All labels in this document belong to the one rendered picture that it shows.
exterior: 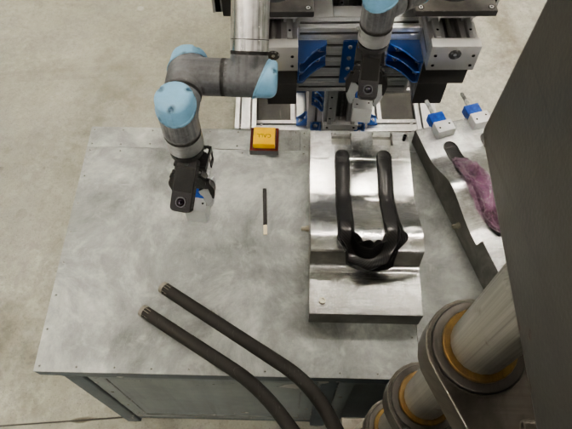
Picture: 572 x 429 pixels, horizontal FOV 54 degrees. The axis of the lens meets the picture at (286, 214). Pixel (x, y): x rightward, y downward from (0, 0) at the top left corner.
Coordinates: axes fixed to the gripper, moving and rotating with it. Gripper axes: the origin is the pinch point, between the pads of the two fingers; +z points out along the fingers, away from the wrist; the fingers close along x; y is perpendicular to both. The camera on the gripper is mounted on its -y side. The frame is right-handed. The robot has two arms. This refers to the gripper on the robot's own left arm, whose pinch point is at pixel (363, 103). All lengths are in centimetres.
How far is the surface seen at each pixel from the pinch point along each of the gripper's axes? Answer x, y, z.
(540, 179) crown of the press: -1, -83, -92
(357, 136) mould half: 0.5, -6.2, 5.9
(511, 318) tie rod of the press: -6, -83, -73
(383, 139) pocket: -6.8, -4.4, 8.4
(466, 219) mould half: -27.8, -27.4, 7.2
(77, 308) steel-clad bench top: 64, -58, 15
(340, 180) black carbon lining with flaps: 3.9, -20.0, 7.0
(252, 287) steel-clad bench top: 23, -48, 15
